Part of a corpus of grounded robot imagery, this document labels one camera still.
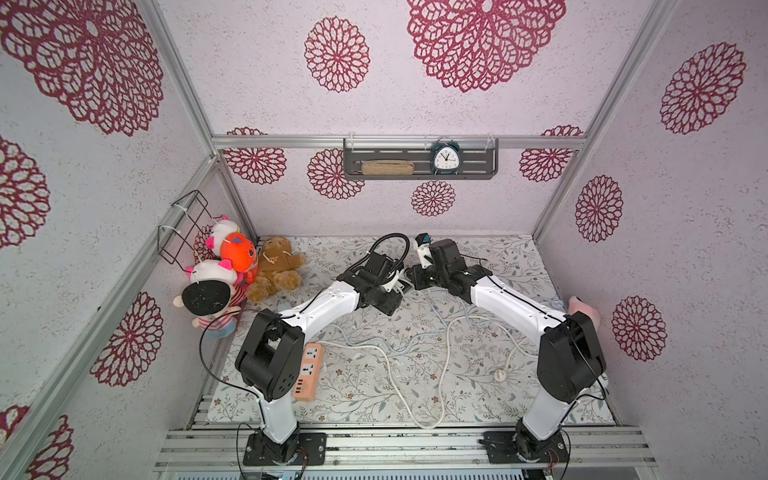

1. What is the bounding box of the white pink plush toy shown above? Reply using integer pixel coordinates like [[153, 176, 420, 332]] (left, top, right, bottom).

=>
[[205, 216, 241, 257]]

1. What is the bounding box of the orange power strip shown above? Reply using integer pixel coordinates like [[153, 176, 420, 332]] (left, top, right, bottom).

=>
[[293, 343, 325, 402]]

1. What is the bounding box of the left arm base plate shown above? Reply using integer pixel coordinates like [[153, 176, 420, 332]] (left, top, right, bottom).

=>
[[243, 431, 327, 467]]

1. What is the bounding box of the black faced striped plush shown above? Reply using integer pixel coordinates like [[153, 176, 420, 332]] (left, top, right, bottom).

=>
[[172, 259, 246, 339]]

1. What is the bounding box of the orange plush toy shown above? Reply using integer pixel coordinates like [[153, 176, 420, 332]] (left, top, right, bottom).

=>
[[220, 232, 259, 285]]

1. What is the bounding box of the grey wall shelf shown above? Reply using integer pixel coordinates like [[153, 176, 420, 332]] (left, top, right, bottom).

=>
[[342, 136, 499, 180]]

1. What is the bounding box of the brown teddy bear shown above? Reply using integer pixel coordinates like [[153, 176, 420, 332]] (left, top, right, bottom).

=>
[[246, 236, 306, 303]]

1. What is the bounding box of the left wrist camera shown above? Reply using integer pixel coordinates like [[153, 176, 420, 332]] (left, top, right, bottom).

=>
[[382, 272, 411, 294]]

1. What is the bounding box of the black wire basket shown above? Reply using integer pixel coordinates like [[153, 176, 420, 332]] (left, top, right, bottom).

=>
[[155, 190, 218, 272]]

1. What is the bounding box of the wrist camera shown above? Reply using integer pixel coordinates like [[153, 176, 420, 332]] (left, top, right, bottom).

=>
[[415, 233, 433, 269], [382, 272, 411, 294]]

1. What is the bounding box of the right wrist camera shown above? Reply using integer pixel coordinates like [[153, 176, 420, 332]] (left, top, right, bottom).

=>
[[415, 233, 433, 269]]

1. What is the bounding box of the teal alarm clock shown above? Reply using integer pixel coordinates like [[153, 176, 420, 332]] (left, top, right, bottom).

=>
[[430, 141, 463, 175]]

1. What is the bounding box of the pink frog plush toy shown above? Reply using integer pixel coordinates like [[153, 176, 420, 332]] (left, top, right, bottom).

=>
[[567, 296, 601, 330]]

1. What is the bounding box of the tan pouch on shelf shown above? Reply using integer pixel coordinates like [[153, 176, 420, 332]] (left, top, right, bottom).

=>
[[361, 160, 415, 177]]

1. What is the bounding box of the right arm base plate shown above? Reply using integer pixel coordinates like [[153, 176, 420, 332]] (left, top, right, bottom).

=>
[[478, 430, 570, 464]]

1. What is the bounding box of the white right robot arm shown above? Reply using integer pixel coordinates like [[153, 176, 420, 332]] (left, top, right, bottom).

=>
[[406, 233, 606, 443]]

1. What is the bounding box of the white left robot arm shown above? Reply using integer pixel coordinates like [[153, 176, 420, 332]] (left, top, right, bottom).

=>
[[235, 252, 404, 446]]

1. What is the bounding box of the white power cord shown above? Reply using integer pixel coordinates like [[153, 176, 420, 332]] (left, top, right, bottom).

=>
[[316, 311, 544, 431]]

